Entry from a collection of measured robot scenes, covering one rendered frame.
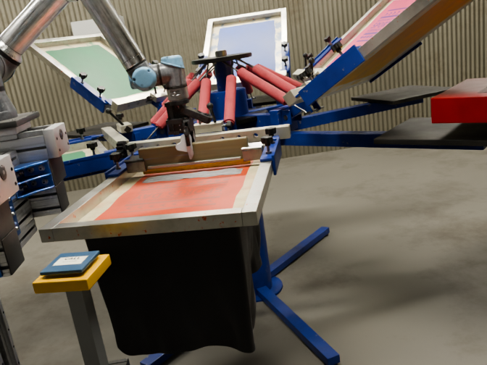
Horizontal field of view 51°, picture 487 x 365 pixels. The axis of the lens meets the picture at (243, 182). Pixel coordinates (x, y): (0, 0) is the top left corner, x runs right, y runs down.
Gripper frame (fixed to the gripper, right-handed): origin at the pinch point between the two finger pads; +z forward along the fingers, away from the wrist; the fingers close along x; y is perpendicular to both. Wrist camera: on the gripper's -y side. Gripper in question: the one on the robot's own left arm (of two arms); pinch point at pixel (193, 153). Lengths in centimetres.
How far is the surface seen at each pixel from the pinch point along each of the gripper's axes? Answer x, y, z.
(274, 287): -83, -11, 101
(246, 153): 2.7, -19.8, 1.2
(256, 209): 59, -29, 3
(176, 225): 60, -8, 5
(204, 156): 1.5, -4.0, 0.8
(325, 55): -145, -53, -21
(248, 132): -22.0, -17.9, -1.7
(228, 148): 1.5, -13.4, -1.1
